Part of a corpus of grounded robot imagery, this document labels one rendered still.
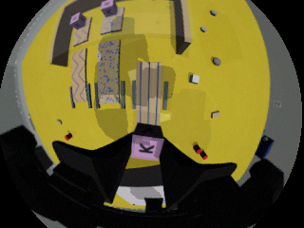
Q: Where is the pale purple cube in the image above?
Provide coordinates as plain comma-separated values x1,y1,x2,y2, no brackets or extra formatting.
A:
132,123,163,161

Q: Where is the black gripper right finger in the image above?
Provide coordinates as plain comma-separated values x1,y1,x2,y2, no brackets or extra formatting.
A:
160,137,238,210

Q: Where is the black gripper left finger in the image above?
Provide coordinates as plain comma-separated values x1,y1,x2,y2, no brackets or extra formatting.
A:
52,132,133,204

